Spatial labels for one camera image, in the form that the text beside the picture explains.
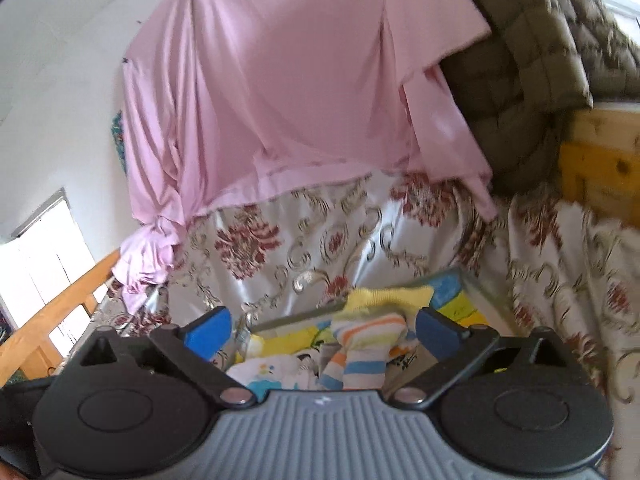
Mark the grey storage tray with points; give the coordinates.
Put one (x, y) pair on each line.
(480, 299)

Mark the window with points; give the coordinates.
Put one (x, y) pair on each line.
(43, 258)

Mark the pink hanging sheet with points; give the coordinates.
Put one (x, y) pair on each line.
(232, 102)

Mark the floral satin bed cover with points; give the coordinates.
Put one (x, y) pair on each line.
(543, 261)

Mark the wooden bunk frame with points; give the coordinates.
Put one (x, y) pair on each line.
(599, 160)

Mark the colourful wall poster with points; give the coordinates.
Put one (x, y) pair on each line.
(118, 138)

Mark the olive quilted down jacket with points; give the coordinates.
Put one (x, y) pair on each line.
(542, 59)

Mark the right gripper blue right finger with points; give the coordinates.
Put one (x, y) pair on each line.
(460, 352)

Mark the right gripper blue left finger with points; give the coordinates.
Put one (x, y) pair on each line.
(191, 348)

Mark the wooden bed rail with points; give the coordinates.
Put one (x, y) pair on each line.
(29, 349)

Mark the striped pastel sock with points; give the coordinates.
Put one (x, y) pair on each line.
(366, 342)

